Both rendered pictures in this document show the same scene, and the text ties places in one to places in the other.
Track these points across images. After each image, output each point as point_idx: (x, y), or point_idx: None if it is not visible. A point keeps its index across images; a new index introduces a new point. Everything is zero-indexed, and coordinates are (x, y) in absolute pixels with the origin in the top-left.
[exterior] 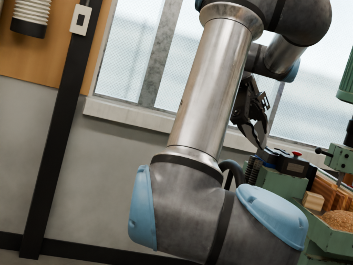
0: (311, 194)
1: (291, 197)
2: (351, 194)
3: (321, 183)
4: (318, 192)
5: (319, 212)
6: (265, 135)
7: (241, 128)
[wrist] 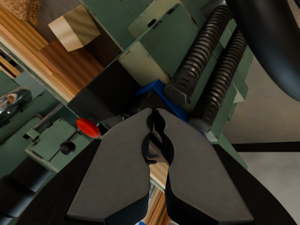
0: (62, 23)
1: (122, 50)
2: (64, 93)
3: (74, 82)
4: (86, 72)
5: (61, 1)
6: (105, 134)
7: (246, 196)
